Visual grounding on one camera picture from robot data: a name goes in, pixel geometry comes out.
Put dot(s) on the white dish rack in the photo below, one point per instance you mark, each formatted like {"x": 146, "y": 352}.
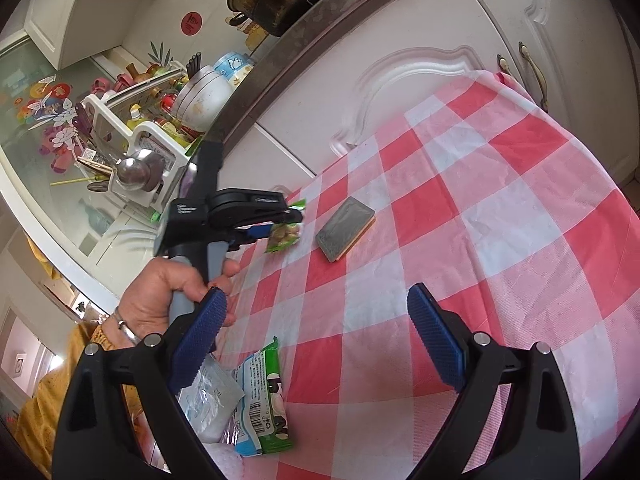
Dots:
{"x": 131, "y": 121}

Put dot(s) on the white wet wipes pack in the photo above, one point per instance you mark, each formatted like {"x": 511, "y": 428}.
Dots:
{"x": 211, "y": 399}

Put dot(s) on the green blue white wrapper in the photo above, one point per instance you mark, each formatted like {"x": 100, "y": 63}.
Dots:
{"x": 259, "y": 424}

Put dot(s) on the green snack packet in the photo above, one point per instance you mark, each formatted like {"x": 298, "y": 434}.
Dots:
{"x": 284, "y": 235}

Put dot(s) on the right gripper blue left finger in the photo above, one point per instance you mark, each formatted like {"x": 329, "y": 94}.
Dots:
{"x": 193, "y": 327}

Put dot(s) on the red white checkered tablecloth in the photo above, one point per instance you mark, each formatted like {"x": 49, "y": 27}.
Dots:
{"x": 507, "y": 219}

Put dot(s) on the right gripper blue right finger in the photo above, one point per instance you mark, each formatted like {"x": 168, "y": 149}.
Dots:
{"x": 443, "y": 334}

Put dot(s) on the person left hand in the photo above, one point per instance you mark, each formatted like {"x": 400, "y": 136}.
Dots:
{"x": 144, "y": 306}

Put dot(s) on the steel ladle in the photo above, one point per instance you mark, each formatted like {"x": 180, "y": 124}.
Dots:
{"x": 141, "y": 172}

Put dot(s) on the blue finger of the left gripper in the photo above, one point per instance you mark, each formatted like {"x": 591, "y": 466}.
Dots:
{"x": 250, "y": 235}
{"x": 285, "y": 216}

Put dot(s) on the white cabinet doors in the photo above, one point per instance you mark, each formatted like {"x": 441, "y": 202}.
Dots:
{"x": 349, "y": 66}

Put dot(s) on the grey yellow sponge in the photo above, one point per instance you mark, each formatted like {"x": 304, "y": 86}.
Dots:
{"x": 344, "y": 228}

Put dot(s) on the white bowl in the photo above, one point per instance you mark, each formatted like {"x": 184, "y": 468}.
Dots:
{"x": 200, "y": 101}

